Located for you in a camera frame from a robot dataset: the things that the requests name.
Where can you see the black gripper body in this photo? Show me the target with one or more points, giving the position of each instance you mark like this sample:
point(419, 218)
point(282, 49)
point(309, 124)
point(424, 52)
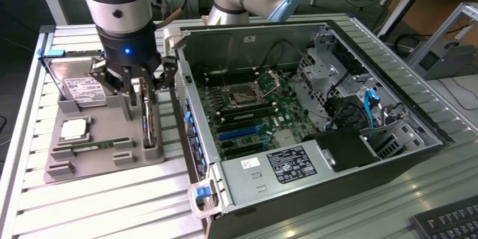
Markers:
point(129, 48)

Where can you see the graphics card with metal bracket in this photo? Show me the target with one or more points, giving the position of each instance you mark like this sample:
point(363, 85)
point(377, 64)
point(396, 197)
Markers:
point(149, 121)

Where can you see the hard disk in blue caddy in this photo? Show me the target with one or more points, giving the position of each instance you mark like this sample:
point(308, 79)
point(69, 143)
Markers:
point(81, 90)

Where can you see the socket locking lever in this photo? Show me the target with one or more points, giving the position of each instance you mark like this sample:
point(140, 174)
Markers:
point(224, 78)

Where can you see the grey parts rack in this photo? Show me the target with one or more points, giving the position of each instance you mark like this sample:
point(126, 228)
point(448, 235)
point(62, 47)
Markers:
point(105, 127)

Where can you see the silver CPU chip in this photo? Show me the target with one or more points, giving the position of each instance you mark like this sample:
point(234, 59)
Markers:
point(74, 130)

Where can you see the CPU socket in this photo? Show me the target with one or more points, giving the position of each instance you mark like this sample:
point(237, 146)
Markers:
point(242, 96)

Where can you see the green RAM stick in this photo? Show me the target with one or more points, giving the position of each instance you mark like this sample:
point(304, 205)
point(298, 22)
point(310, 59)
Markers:
point(94, 146)

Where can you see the black RAM stick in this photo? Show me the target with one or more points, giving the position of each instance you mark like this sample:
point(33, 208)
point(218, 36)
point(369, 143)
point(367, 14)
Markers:
point(249, 114)

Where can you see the metal socket cover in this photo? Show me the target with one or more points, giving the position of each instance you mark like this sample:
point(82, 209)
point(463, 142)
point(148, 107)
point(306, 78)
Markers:
point(272, 83)

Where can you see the green motherboard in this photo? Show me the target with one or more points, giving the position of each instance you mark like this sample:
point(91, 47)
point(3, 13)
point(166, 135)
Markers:
point(292, 113)

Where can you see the silver chipset heatsink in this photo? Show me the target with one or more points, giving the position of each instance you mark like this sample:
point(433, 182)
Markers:
point(286, 138)

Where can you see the metal disk bay cage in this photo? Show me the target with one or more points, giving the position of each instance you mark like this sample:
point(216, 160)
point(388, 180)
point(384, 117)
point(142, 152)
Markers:
point(317, 71)

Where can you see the grey power supply unit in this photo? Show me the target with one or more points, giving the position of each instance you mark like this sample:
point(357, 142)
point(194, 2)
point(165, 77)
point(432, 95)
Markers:
point(242, 177)

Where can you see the blue case latch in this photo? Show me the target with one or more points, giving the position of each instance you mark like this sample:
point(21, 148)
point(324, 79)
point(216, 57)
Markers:
point(202, 193)

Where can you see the black plastic shroud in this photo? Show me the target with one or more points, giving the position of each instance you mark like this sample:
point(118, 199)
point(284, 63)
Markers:
point(344, 149)

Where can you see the black open PC case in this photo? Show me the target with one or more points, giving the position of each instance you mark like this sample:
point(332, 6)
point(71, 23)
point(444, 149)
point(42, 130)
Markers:
point(336, 194)

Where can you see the grey computer tower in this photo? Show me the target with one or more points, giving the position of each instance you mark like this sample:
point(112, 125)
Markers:
point(448, 60)

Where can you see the black keyboard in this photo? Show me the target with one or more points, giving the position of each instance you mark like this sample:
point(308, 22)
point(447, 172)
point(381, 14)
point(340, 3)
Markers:
point(448, 219)

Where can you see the aluminium profile frame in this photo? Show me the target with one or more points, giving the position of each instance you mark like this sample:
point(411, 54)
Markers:
point(469, 8)

